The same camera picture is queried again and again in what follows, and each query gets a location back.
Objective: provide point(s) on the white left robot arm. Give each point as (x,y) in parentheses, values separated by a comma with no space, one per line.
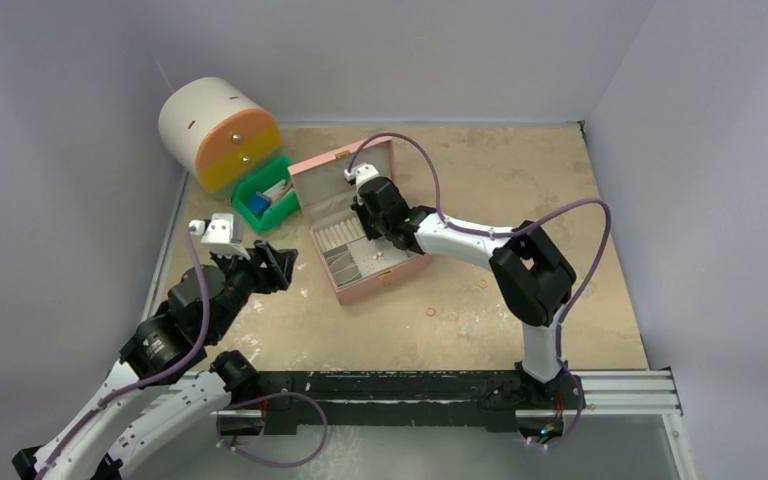
(147,397)

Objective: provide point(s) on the pink jewelry box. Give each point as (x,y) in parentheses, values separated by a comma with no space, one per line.
(325,199)

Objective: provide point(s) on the white cylindrical drawer cabinet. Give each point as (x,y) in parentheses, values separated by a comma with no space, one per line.
(219,135)

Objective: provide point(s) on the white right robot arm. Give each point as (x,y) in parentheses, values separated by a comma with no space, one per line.
(533,276)

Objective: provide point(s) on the blue item in bin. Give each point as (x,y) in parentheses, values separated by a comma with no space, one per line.
(258,204)

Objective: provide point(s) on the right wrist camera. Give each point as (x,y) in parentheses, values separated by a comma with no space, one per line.
(361,173)

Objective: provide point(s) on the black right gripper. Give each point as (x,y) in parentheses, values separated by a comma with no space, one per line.
(376,216)

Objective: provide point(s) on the aluminium extrusion frame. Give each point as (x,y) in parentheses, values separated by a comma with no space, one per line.
(630,392)

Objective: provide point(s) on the green plastic bin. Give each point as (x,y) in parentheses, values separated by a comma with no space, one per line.
(273,180)

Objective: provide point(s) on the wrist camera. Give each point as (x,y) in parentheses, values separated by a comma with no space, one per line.
(221,234)
(361,173)

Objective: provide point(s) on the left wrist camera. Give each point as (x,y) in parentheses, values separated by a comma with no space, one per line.
(221,234)

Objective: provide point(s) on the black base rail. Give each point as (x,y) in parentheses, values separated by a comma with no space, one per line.
(498,401)

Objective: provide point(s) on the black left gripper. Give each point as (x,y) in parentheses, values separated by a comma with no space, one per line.
(278,263)

